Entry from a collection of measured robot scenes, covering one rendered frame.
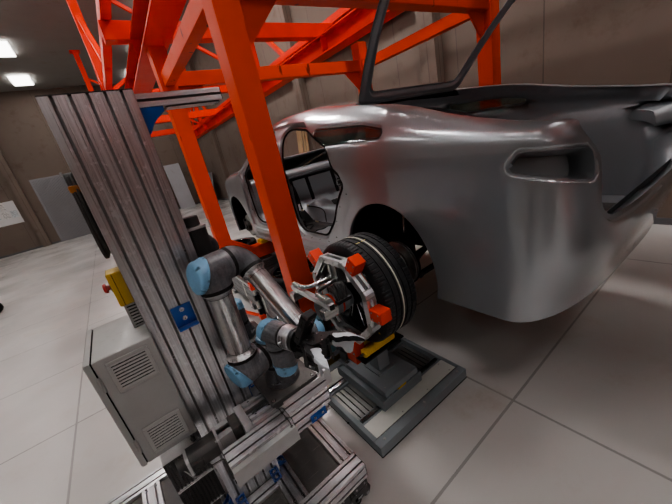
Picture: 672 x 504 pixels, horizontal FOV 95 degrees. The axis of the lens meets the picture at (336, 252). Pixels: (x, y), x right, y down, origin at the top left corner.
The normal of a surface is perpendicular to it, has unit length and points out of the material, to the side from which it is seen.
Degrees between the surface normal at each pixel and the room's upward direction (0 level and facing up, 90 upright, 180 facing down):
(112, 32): 90
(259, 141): 90
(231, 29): 90
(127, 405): 90
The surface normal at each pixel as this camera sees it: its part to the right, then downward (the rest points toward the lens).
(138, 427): 0.60, 0.15
